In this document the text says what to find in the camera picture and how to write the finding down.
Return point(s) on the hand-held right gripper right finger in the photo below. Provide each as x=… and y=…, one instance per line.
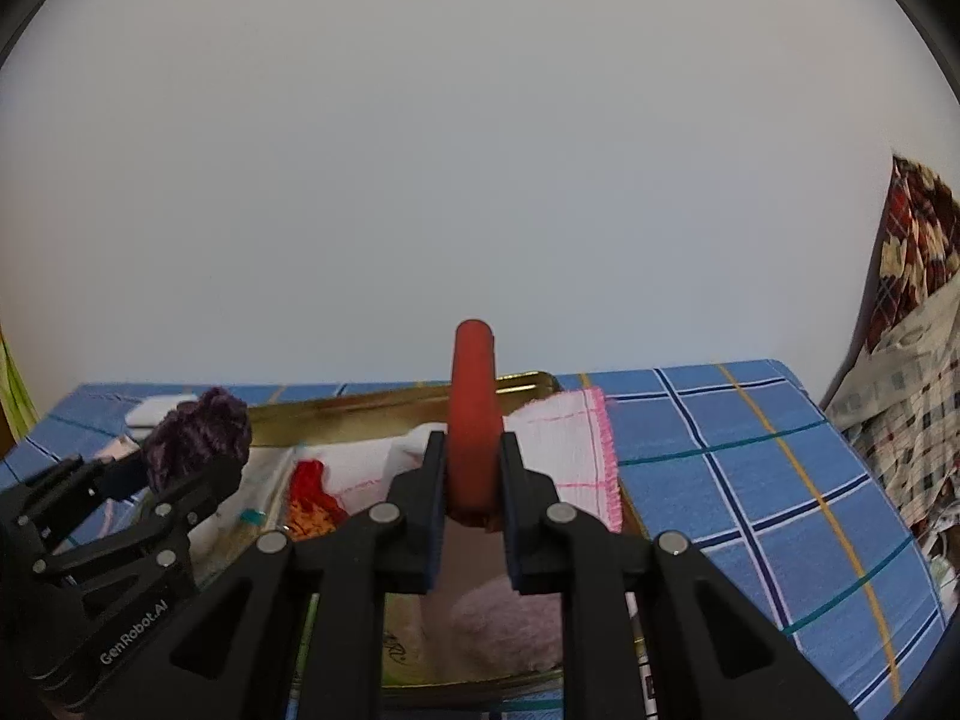
x=511, y=517

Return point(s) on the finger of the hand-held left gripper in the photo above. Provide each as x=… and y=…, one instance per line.
x=124, y=476
x=202, y=491

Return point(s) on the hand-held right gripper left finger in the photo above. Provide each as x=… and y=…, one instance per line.
x=435, y=517

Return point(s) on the purple knitted yarn piece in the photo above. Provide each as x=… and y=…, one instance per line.
x=202, y=427

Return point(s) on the white cloth with pink trim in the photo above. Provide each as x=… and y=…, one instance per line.
x=562, y=450

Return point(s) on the red foam cylinder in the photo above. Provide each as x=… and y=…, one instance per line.
x=474, y=420

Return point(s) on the golden metal tin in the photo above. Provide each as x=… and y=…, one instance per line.
x=360, y=412

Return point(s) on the small white object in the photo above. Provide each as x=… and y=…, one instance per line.
x=157, y=411

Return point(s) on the pink fluffy cloth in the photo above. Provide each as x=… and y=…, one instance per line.
x=510, y=626

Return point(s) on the red and orange knitted piece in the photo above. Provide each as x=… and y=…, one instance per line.
x=311, y=499

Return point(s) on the green printed cloth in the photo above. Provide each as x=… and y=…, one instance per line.
x=13, y=390

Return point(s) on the blue plaid bedsheet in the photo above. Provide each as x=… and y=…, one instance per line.
x=750, y=465

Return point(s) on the beige checked cloth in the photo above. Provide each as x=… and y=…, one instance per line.
x=900, y=405

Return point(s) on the red floral patterned blanket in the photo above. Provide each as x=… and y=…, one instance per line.
x=911, y=255

